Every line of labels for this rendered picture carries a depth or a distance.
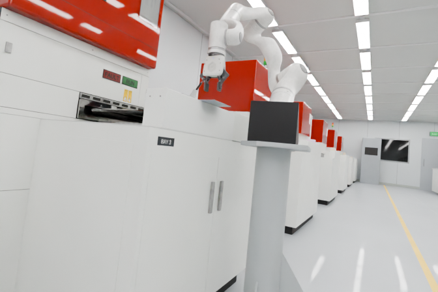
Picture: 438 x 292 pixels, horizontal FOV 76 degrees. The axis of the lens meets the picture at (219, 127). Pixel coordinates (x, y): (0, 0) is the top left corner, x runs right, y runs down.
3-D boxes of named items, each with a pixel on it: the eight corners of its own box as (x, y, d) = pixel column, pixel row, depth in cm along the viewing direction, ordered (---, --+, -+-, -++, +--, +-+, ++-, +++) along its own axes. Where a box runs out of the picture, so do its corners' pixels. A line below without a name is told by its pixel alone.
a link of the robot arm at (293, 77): (281, 111, 153) (287, 87, 170) (309, 92, 141) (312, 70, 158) (266, 96, 150) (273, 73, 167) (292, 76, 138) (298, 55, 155)
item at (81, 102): (75, 117, 136) (78, 98, 137) (141, 128, 175) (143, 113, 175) (78, 118, 136) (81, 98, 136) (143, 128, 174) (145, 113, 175)
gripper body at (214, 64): (203, 52, 134) (200, 75, 133) (221, 50, 129) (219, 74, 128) (210, 57, 141) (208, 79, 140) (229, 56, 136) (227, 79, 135)
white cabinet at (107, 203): (8, 318, 115) (39, 119, 121) (163, 253, 199) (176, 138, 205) (119, 400, 84) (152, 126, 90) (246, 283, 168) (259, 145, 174)
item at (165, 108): (141, 126, 101) (146, 87, 102) (216, 139, 149) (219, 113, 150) (161, 128, 96) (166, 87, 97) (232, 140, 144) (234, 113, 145)
